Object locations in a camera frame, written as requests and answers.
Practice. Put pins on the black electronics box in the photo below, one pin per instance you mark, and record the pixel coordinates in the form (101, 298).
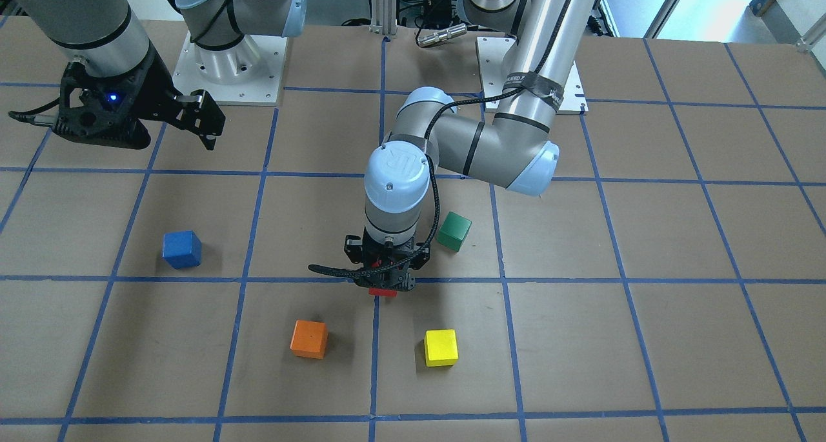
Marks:
(437, 13)

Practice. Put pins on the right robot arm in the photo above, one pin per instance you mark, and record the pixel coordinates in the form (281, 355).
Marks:
(108, 37)

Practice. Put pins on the yellow wooden block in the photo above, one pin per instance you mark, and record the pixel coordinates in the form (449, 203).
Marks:
(441, 347)

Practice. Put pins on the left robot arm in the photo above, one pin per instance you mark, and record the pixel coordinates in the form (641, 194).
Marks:
(502, 139)

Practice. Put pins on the red wooden block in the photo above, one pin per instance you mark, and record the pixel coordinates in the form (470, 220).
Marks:
(378, 292)

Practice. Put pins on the silver cylinder connector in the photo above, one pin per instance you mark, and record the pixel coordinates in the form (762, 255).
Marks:
(441, 36)

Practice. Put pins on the aluminium frame post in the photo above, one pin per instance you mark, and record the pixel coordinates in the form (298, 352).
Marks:
(384, 17)

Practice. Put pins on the green wooden block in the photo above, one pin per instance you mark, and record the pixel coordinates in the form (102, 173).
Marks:
(453, 231)

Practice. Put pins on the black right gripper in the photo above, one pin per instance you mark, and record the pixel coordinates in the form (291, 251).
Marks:
(157, 84)

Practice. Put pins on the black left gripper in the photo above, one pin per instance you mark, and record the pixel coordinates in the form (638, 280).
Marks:
(352, 249)

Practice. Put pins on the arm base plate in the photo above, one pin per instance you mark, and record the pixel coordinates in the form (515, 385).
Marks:
(491, 53)
(249, 74)

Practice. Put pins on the blue wooden block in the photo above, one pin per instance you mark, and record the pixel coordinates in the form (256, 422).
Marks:
(182, 249)

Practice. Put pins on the orange wooden block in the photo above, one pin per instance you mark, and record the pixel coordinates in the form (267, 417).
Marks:
(309, 339)

